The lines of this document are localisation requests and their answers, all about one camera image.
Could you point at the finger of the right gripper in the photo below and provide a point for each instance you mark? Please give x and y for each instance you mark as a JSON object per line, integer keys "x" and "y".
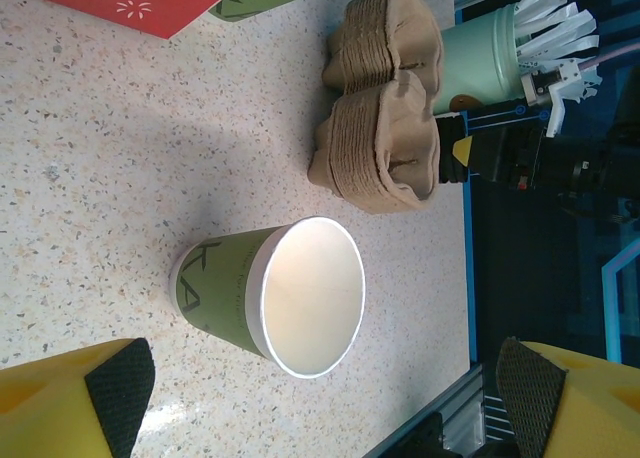
{"x": 452, "y": 128}

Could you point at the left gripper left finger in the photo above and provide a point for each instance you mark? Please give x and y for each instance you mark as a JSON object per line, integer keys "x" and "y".
{"x": 45, "y": 408}

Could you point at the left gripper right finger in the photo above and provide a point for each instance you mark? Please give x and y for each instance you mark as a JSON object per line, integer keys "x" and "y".
{"x": 590, "y": 408}

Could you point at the stack of pulp cup carriers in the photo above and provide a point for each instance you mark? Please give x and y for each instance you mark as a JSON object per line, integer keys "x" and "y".
{"x": 370, "y": 128}

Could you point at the green paper coffee cup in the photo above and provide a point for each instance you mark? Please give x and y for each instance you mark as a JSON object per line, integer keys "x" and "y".
{"x": 220, "y": 283}

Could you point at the red white paper gift bag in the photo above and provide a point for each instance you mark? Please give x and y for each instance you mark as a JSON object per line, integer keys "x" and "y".
{"x": 150, "y": 3}

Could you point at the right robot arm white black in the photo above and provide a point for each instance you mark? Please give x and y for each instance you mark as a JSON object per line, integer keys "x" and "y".
{"x": 627, "y": 113}

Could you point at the mint green straw holder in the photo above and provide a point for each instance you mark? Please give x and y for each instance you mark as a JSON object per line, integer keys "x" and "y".
{"x": 475, "y": 63}

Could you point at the blue table rim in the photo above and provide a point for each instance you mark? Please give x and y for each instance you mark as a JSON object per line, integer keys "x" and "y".
{"x": 470, "y": 278}

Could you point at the stack of green paper cups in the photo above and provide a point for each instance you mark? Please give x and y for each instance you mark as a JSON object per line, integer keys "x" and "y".
{"x": 240, "y": 3}

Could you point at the aluminium front rail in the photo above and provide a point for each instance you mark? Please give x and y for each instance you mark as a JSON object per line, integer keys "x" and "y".
{"x": 465, "y": 403}

